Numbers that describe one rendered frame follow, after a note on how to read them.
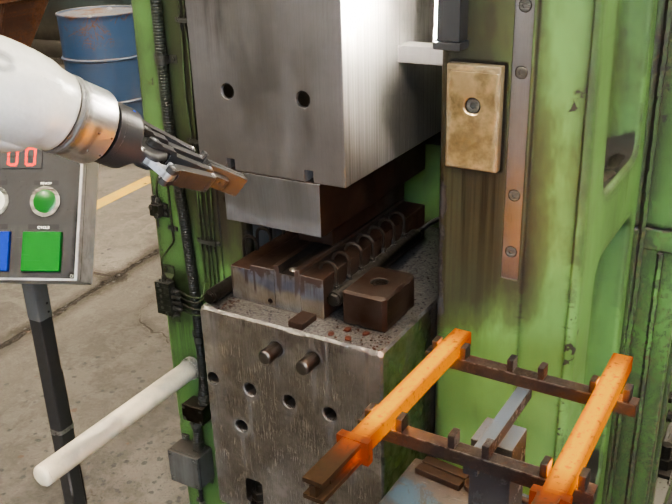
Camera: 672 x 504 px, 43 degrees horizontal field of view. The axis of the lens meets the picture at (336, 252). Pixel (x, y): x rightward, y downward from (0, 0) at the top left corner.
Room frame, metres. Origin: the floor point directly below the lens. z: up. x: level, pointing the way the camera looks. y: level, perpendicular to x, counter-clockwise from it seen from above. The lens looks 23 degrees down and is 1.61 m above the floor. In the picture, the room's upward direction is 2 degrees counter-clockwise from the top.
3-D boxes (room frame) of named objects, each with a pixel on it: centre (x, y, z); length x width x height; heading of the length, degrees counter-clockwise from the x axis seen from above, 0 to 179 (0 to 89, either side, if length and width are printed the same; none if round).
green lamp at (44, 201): (1.50, 0.54, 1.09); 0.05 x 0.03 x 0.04; 59
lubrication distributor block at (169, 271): (1.67, 0.37, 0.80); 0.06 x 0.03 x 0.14; 59
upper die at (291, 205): (1.56, 0.00, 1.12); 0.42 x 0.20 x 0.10; 149
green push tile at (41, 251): (1.46, 0.55, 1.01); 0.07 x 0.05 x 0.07; 84
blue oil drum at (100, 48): (6.01, 1.57, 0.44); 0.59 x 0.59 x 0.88
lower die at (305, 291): (1.56, 0.00, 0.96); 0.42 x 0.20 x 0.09; 149
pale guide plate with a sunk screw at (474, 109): (1.33, -0.23, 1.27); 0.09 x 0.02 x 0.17; 59
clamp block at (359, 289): (1.34, -0.07, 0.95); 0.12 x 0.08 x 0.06; 149
